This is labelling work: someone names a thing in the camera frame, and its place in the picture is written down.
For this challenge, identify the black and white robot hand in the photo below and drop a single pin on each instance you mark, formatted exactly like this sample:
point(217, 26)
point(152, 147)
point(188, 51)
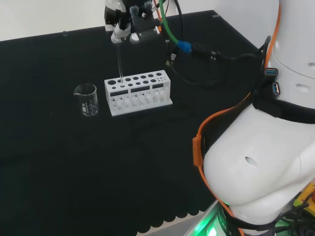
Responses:
point(118, 29)

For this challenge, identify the clear glass rod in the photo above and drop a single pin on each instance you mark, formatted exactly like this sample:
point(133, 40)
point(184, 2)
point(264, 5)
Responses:
point(119, 64)

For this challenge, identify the white test tube rack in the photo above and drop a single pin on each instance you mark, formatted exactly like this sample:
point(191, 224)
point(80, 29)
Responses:
point(137, 105)

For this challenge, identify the clear glass beaker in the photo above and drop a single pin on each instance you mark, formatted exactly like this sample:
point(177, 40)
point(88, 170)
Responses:
point(89, 103)

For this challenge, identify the black bench cloth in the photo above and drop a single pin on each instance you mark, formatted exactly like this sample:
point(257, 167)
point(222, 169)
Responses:
point(73, 159)

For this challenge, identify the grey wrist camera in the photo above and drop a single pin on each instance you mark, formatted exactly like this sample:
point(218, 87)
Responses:
point(145, 34)

